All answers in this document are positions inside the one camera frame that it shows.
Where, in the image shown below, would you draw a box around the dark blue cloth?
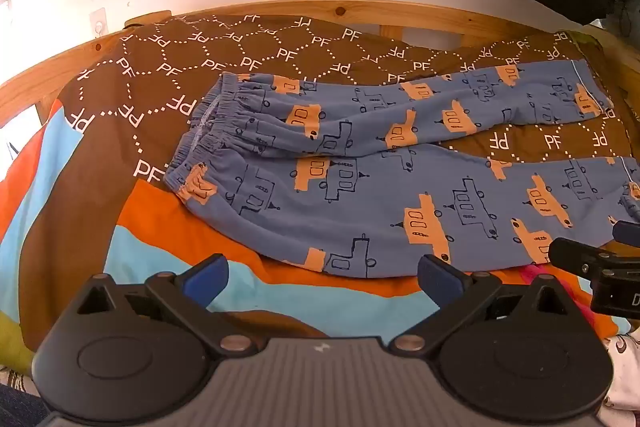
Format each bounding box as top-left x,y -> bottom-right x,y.
0,382 -> 53,427

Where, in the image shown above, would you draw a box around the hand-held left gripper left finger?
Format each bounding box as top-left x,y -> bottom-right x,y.
75,253 -> 258,358

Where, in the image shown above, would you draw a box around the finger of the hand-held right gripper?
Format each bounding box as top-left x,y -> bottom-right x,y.
548,238 -> 608,278
612,221 -> 640,248

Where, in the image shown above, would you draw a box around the blue pants with orange print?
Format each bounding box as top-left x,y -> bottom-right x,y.
162,59 -> 640,280

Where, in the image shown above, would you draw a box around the white printed cloth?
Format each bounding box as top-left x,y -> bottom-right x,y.
597,327 -> 640,427

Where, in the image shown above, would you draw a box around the wooden bed frame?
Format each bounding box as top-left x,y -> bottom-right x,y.
0,0 -> 640,128

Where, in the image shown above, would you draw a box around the white wall hook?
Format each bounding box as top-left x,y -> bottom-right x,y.
89,8 -> 110,40

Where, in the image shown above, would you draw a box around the brown patterned blanket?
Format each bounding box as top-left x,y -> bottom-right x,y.
0,13 -> 640,355

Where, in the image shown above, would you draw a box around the yellow-green cloth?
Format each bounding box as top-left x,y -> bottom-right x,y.
0,307 -> 37,375

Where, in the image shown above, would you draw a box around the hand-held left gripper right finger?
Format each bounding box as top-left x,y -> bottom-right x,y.
389,254 -> 576,358

